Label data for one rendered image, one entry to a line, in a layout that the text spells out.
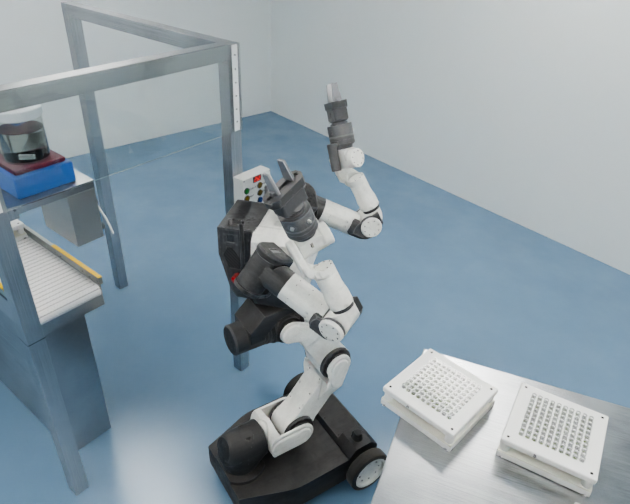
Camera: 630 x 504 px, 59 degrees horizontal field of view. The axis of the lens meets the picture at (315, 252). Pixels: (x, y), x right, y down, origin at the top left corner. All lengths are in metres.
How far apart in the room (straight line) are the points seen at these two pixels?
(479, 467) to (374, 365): 1.57
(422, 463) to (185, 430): 1.49
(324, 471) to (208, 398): 0.80
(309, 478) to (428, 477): 0.93
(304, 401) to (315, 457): 0.27
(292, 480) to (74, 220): 1.32
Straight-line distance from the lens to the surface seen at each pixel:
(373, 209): 2.03
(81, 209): 2.08
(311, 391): 2.35
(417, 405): 1.66
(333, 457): 2.52
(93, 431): 2.88
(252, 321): 1.93
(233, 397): 2.96
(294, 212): 1.36
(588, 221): 4.51
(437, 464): 1.64
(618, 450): 1.87
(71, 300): 2.25
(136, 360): 3.23
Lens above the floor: 2.18
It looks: 33 degrees down
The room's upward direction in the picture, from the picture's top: 3 degrees clockwise
